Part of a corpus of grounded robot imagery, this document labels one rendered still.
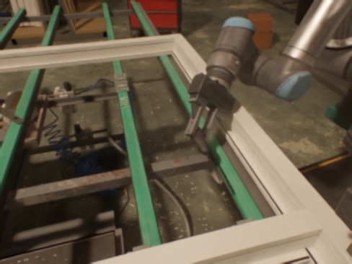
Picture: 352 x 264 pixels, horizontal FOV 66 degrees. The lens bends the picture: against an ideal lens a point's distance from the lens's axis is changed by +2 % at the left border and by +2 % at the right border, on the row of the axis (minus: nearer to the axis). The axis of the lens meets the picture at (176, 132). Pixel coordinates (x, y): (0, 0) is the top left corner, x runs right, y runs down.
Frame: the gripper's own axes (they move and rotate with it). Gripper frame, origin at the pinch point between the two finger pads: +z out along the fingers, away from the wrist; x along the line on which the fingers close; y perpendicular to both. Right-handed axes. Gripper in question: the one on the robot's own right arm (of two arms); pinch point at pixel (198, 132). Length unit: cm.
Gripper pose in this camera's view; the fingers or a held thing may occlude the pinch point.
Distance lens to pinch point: 70.2
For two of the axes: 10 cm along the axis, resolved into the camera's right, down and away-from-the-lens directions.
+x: 7.1, 4.2, 5.6
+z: -3.7, 9.0, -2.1
